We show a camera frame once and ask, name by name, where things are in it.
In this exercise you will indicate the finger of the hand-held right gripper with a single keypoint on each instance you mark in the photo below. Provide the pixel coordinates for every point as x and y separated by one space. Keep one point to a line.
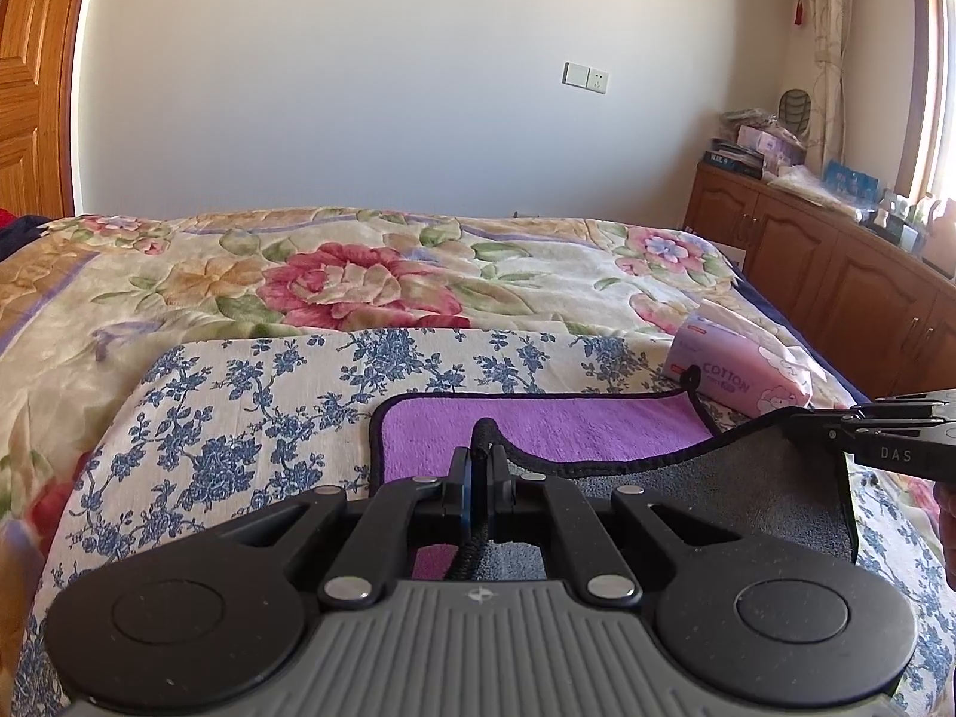
814 429

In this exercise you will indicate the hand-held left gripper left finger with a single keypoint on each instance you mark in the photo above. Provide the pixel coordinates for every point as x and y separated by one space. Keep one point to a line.
463 489

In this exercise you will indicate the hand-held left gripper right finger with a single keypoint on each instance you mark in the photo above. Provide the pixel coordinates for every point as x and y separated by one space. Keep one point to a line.
499 491

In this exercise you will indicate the purple and grey towel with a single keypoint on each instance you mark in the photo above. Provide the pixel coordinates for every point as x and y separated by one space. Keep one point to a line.
567 429

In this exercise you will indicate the person's right hand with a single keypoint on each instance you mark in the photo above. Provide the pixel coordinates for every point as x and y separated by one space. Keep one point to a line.
948 538

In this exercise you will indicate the pink tissue packet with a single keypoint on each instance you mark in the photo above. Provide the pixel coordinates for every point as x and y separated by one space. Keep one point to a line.
736 362

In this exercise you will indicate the wooden cabinet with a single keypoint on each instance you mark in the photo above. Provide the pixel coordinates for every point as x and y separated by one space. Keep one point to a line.
821 261

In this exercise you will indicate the blue floral white quilt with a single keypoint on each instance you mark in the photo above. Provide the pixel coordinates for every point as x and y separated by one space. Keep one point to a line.
246 418

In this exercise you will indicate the small white figurine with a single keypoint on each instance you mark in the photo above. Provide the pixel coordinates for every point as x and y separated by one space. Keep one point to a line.
892 207

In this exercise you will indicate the clear plastic bag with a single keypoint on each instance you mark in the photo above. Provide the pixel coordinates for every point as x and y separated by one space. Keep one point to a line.
806 183

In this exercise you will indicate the blue printed packet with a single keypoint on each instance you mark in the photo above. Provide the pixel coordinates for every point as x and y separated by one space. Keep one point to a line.
851 181

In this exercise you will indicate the floral printed blanket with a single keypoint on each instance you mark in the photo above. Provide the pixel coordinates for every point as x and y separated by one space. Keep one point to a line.
314 276

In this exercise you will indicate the black flat box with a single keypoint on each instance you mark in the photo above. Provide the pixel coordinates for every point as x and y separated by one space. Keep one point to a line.
736 160

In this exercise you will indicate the pink box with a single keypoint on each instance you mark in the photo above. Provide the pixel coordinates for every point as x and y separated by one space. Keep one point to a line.
762 140

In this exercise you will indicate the woven hand fan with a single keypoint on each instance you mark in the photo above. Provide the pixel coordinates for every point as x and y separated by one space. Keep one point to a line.
795 110

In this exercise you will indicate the beige patterned curtain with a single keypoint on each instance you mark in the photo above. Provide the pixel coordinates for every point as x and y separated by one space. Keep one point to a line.
829 52

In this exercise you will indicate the dark cloth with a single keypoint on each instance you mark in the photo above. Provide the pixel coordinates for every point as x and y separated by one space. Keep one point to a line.
19 228

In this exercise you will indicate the wooden door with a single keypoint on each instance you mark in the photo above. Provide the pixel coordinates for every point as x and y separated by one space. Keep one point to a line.
33 82

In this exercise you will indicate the wooden window frame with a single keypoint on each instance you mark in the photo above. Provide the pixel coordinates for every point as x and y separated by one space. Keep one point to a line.
926 89

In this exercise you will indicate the white wall socket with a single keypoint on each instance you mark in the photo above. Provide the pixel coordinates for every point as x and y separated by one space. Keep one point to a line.
585 77

